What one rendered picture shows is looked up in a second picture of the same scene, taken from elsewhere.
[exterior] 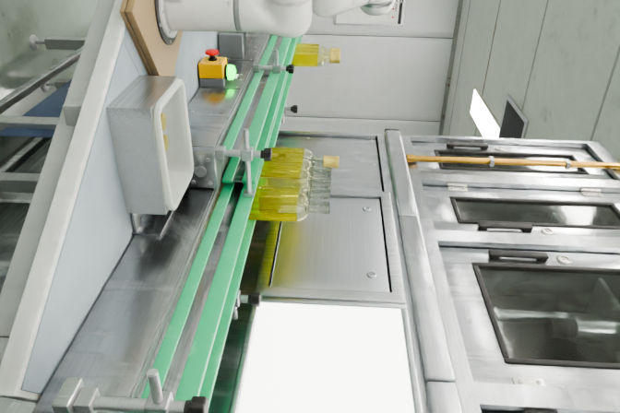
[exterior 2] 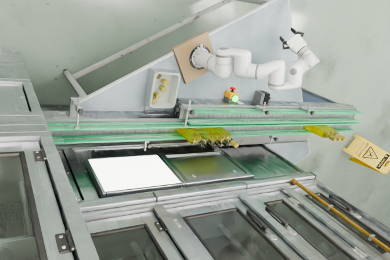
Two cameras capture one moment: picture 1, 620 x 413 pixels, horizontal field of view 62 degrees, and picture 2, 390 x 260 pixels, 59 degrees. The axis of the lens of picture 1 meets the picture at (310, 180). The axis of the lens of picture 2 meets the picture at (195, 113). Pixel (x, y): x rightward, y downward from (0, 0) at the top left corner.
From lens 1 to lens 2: 1.47 m
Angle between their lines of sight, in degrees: 50
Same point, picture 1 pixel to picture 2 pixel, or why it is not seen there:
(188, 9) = (198, 58)
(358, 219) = (224, 169)
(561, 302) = (238, 235)
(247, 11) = (209, 62)
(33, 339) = (89, 98)
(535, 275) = (250, 227)
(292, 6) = (217, 65)
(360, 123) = not seen: outside the picture
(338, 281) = (183, 169)
